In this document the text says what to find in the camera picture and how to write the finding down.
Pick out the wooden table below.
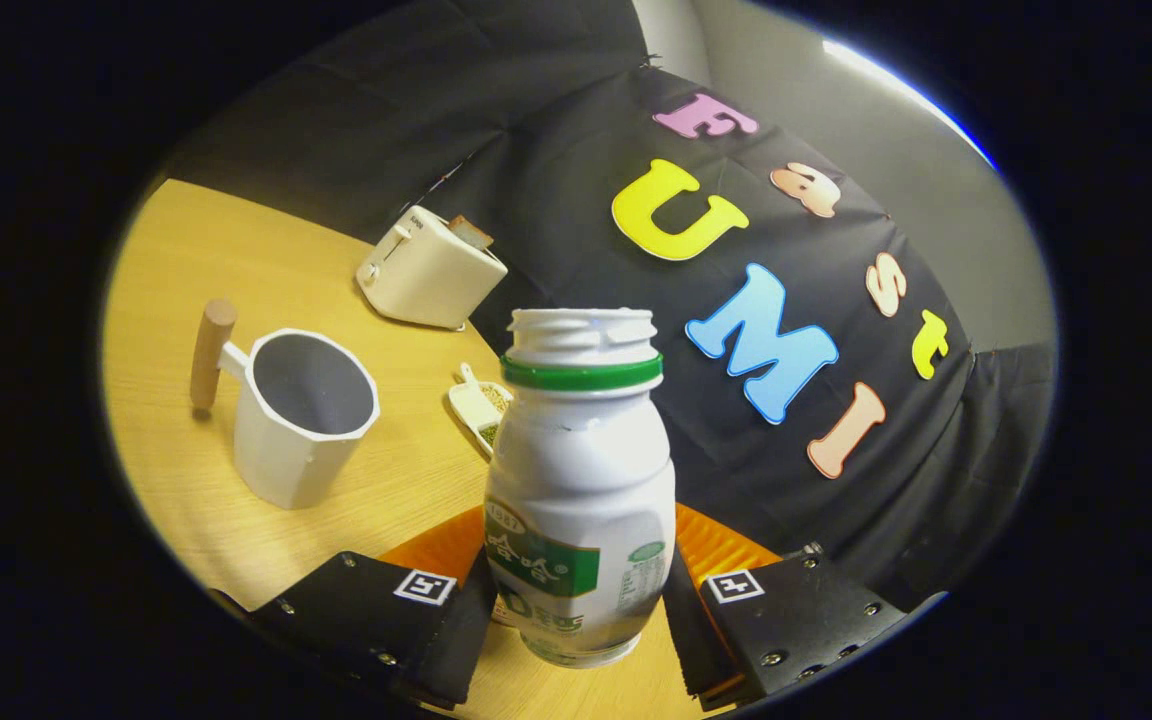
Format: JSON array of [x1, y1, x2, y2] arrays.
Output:
[[101, 178, 737, 720]]

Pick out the toast slice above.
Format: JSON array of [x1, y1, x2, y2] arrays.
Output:
[[448, 214, 495, 250]]

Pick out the cream toaster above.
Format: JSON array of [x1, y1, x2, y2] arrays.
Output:
[[356, 205, 509, 331]]

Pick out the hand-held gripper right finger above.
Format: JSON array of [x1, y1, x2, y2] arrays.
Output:
[[661, 503, 909, 713]]

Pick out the white divided bean dish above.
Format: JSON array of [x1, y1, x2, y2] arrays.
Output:
[[448, 362, 515, 459]]

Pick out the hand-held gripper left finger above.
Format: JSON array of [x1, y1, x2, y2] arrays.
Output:
[[246, 505, 498, 711]]

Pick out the white juice bottle green ring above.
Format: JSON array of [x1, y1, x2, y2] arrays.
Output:
[[483, 307, 678, 669]]

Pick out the white cup wooden handle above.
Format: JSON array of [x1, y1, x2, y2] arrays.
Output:
[[189, 298, 381, 511]]

